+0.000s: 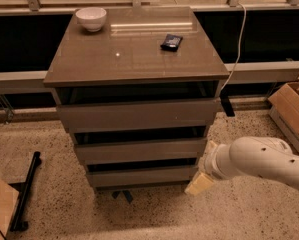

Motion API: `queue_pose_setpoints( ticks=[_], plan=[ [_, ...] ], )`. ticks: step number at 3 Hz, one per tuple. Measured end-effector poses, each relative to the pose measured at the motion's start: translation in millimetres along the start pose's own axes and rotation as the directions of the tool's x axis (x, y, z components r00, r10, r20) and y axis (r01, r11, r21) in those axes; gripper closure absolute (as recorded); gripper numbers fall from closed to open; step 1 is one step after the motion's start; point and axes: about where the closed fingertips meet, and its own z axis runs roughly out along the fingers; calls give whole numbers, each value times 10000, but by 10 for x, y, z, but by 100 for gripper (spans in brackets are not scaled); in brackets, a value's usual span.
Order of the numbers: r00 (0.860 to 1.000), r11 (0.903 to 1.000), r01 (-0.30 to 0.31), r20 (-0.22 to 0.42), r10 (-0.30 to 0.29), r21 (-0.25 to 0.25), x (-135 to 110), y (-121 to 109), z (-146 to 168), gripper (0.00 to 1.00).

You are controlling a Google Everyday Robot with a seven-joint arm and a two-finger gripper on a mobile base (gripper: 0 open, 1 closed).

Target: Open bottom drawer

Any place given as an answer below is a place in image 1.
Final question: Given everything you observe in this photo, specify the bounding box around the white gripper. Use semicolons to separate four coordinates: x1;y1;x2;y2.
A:
185;140;238;196

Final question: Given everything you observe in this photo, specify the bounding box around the grey drawer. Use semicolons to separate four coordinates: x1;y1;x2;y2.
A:
57;99;219;133
74;138;207;164
86;166;197;188

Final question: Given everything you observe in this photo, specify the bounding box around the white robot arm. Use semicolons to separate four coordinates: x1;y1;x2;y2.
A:
185;136;299;196

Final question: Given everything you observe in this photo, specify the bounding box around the grey drawer cabinet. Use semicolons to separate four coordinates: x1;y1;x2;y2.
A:
44;7;228;191

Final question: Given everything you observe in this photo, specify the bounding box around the cardboard box right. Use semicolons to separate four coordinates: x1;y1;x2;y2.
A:
268;82;299;153

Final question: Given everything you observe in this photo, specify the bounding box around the dark blue snack packet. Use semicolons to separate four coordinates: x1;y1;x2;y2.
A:
160;34;183;52

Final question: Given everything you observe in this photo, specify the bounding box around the black metal bar stand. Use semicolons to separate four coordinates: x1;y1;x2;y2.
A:
10;151;42;232

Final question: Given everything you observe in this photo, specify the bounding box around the white ceramic bowl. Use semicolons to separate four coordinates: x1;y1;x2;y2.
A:
75;7;107;32

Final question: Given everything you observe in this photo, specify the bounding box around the white cable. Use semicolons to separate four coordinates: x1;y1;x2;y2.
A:
219;3;248;92

